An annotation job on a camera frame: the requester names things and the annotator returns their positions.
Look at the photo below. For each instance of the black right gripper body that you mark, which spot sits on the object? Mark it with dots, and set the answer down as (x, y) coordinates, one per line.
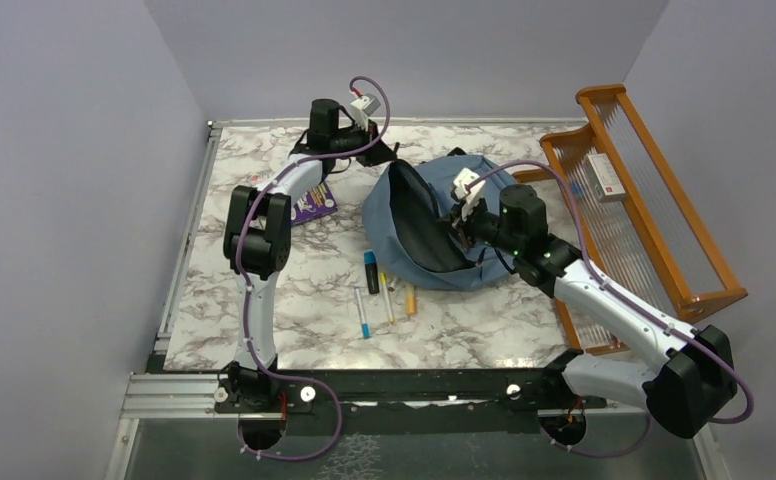
(481, 226)

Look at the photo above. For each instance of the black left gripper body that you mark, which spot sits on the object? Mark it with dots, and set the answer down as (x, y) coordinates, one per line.
(364, 158)

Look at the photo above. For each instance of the blue student backpack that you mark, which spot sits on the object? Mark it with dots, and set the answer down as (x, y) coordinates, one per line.
(400, 218)

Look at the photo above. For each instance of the purple activity book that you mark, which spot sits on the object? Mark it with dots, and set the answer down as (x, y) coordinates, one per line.
(318, 202)

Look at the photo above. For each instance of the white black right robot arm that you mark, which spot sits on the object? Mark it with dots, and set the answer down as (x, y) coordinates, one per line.
(685, 376)

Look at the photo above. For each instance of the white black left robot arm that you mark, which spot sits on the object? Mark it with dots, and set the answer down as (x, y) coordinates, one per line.
(257, 236)

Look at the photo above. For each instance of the orange highlighter marker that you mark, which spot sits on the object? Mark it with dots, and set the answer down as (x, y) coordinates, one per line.
(410, 300)

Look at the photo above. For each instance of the black blue highlighter marker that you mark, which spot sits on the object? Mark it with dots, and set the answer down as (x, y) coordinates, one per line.
(371, 272)

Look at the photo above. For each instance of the yellow capped white pen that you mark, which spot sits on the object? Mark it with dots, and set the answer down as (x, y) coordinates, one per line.
(384, 285)

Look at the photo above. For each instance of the white red small box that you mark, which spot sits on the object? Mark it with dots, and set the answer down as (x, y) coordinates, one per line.
(603, 179)

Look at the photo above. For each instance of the blue capped white pen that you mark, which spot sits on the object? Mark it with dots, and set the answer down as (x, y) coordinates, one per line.
(361, 310)

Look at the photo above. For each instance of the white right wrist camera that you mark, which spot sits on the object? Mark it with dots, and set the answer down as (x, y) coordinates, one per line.
(468, 188)

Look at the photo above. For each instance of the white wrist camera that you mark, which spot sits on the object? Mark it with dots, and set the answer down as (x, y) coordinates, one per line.
(468, 188)
(361, 108)

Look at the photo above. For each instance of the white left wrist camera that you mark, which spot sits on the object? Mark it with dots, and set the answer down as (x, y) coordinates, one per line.
(361, 108)

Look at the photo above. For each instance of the wooden wire rack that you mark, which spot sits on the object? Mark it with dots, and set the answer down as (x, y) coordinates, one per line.
(654, 243)

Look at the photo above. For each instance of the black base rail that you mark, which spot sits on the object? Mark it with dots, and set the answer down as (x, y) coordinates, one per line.
(320, 403)

